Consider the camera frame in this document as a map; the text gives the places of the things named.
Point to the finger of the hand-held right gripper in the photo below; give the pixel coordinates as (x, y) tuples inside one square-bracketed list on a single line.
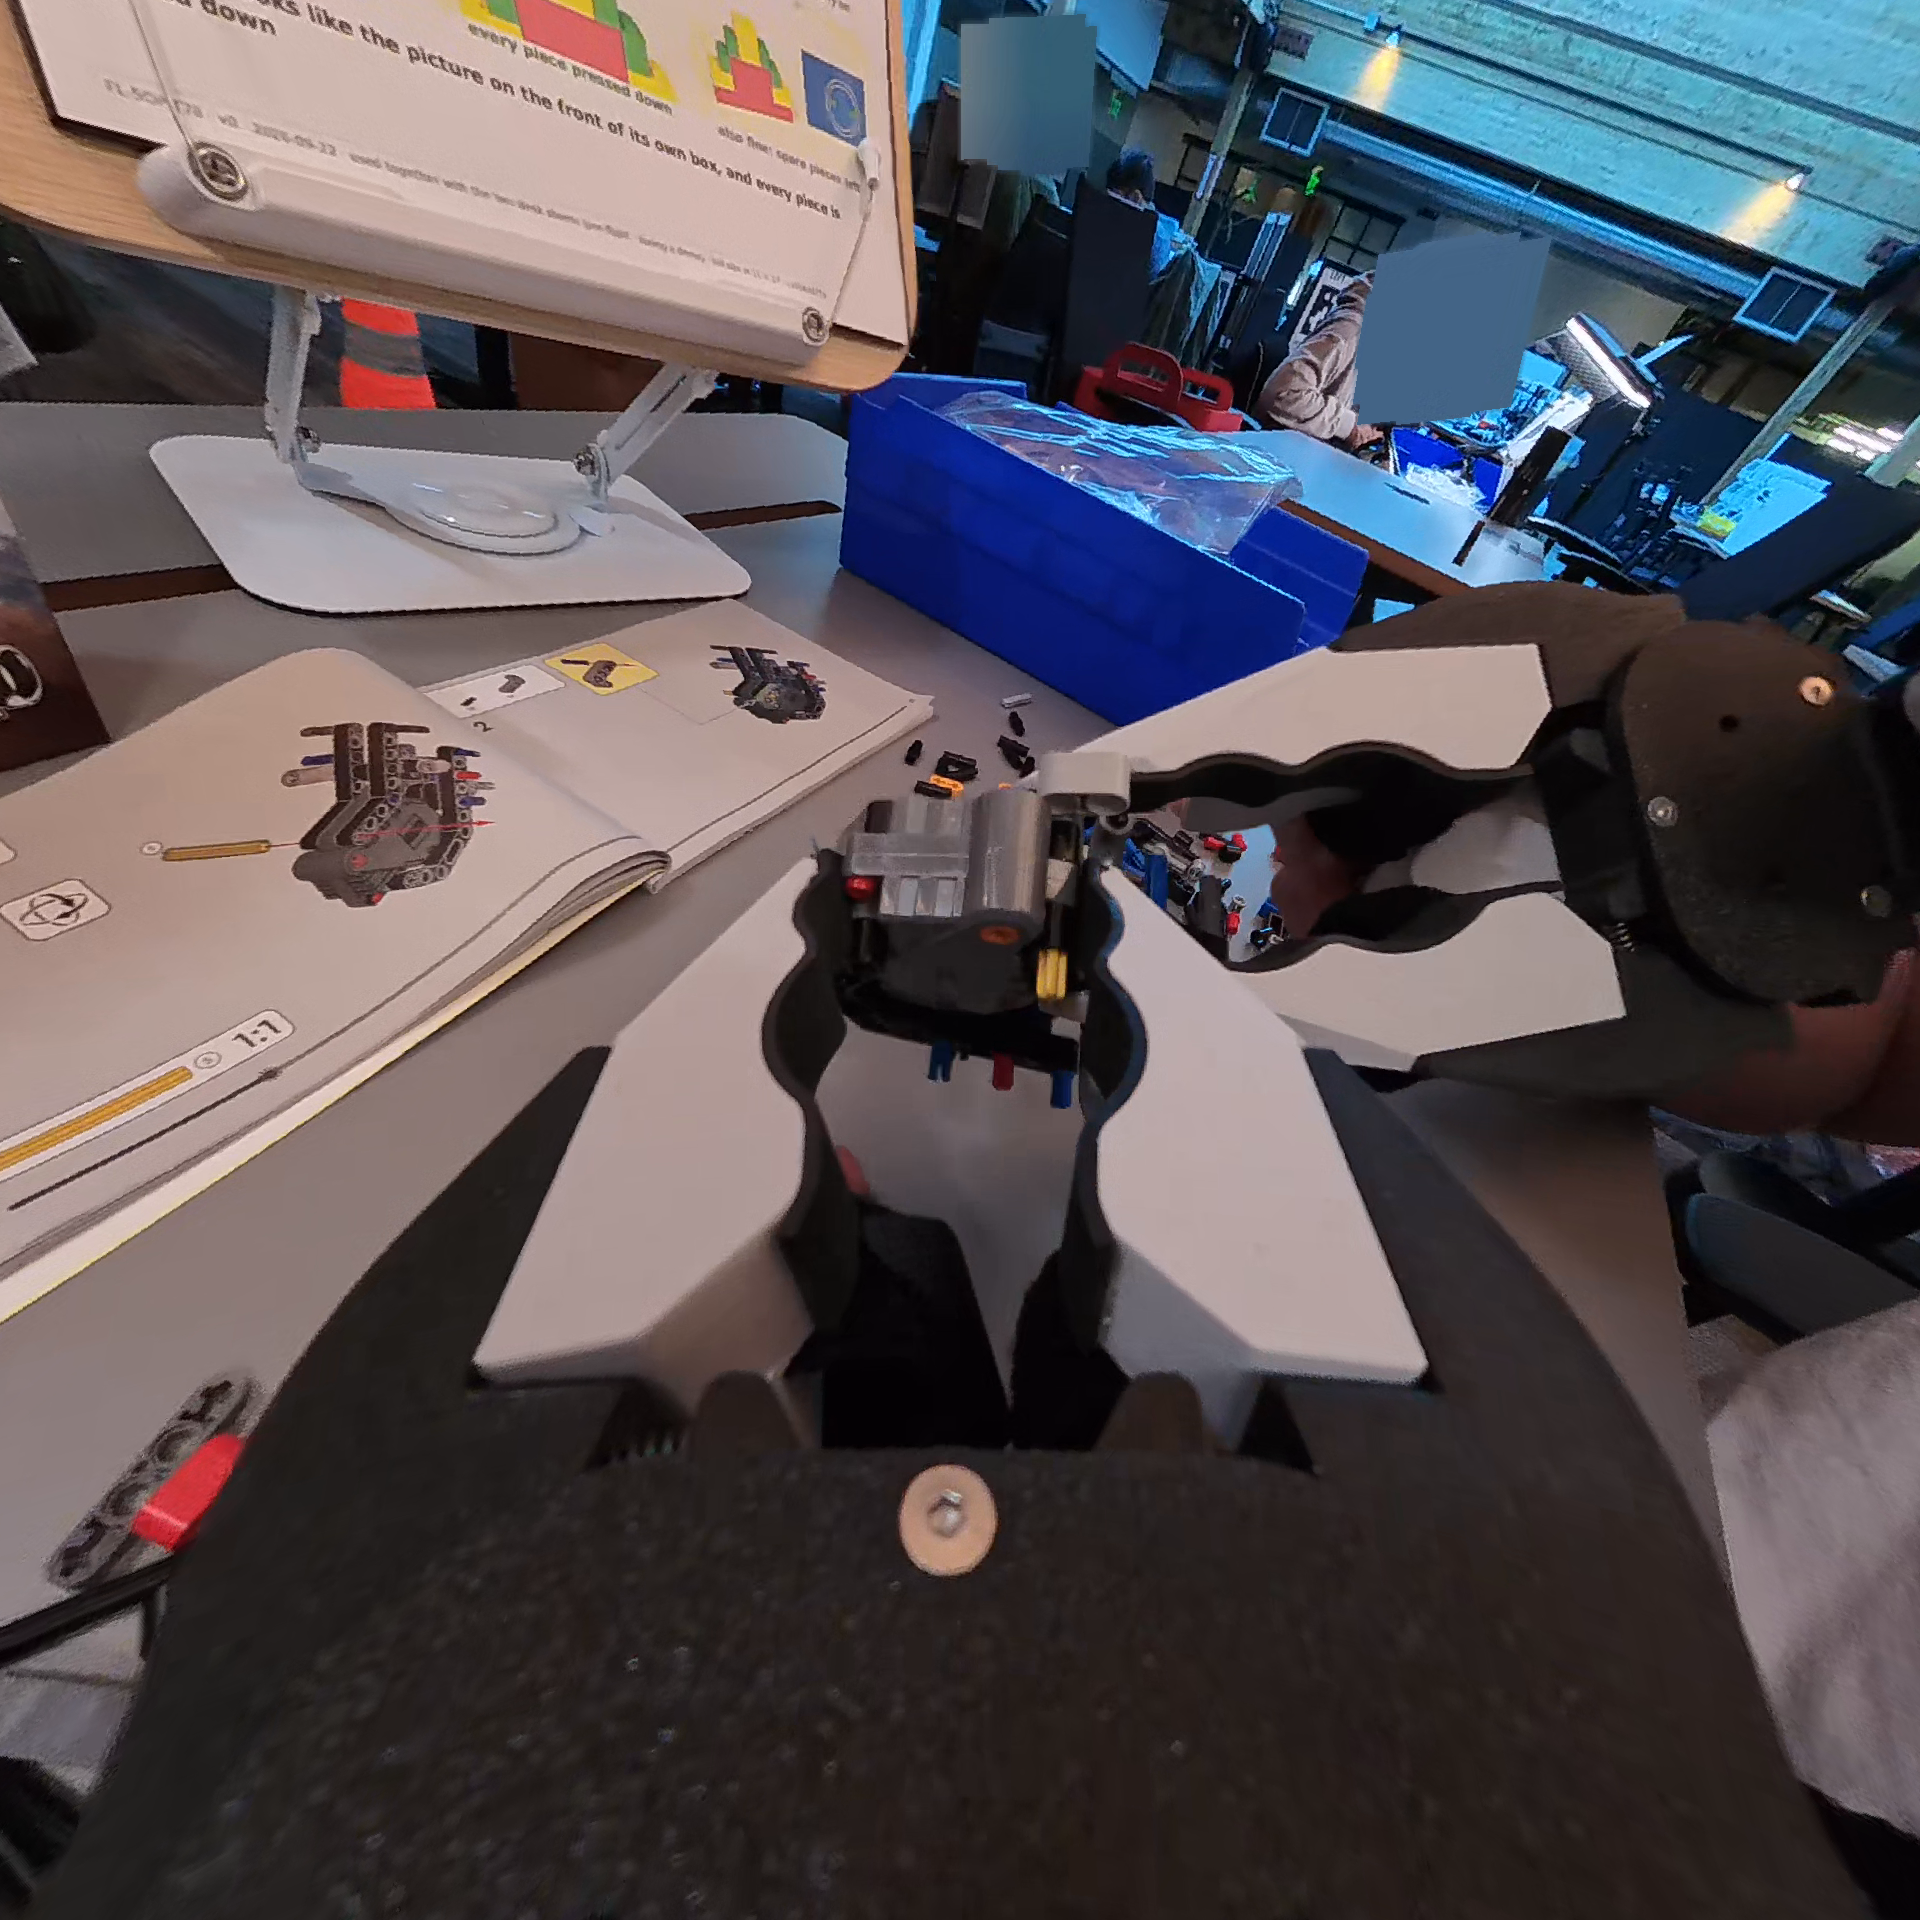
[(1501, 983), (1380, 699)]

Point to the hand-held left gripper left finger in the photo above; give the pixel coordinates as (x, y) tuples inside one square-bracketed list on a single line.
[(675, 1200)]

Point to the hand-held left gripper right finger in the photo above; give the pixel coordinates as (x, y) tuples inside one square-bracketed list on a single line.
[(1244, 1200)]

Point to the light grey lego connector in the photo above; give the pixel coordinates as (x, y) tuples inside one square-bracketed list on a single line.
[(1072, 773)]

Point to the lego instruction booklet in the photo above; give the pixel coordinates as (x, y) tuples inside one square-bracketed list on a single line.
[(451, 930)]

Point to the grey black lego assembly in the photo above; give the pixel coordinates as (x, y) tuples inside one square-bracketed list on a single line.
[(960, 884)]

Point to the pile of mixed lego pieces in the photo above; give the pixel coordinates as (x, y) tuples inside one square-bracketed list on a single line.
[(952, 768)]

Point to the black lego link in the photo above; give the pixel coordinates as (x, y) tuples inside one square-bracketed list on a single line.
[(99, 1539)]

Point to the red lego piece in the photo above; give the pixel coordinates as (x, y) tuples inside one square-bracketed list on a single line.
[(188, 1484)]

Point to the lego set box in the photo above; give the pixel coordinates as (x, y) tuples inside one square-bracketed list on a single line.
[(38, 675)]

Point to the person's right hand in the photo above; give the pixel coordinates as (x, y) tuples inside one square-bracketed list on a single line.
[(1860, 1081)]

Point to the clear plastic bag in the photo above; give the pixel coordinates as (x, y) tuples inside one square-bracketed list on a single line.
[(1124, 464)]

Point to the blue plastic bin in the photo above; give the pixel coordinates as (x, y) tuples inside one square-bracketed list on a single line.
[(1051, 585)]

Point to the black office chair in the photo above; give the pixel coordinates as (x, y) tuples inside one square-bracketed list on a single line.
[(1800, 1260)]

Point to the person's white t-shirt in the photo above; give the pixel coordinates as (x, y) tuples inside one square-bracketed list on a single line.
[(1830, 1501)]

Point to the white wooden document stand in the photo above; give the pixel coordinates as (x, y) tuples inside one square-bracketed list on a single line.
[(300, 541)]

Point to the orange traffic cone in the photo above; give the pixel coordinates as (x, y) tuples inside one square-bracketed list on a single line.
[(382, 361)]

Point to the laminated instruction sheet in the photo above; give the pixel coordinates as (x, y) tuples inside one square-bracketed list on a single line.
[(525, 165)]

